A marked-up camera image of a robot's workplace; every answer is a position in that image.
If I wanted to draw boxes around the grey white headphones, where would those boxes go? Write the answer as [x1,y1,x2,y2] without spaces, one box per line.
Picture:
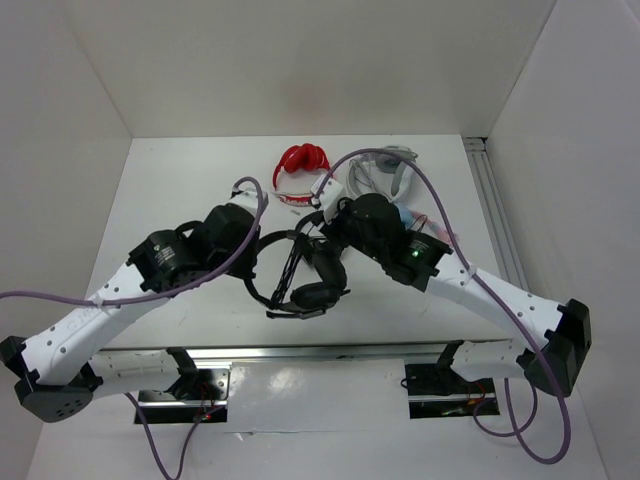
[346,145,418,203]

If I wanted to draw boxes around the blue pink cat headphones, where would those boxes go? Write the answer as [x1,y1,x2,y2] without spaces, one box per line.
[394,202,458,246]

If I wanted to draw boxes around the red white headphones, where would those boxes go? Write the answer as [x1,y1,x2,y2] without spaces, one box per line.
[271,143,331,207]

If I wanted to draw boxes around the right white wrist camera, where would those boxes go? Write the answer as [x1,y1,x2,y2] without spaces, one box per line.
[311,178,346,224]

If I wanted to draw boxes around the aluminium side rail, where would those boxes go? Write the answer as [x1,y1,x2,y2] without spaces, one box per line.
[462,137,522,287]

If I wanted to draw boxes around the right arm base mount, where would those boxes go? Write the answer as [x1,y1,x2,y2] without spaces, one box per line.
[400,341,499,419]

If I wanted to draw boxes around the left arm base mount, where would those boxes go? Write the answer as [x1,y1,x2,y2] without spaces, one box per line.
[136,347,231,425]

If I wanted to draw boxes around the aluminium front table rail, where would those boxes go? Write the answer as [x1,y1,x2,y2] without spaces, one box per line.
[94,340,466,362]

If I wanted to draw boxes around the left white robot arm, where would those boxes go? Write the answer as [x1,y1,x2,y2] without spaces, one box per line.
[1,202,259,423]

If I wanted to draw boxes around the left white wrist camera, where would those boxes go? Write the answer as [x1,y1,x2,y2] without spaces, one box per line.
[228,186,269,216]

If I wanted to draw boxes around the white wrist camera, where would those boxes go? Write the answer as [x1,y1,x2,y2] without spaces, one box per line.
[311,178,346,224]
[228,186,269,216]

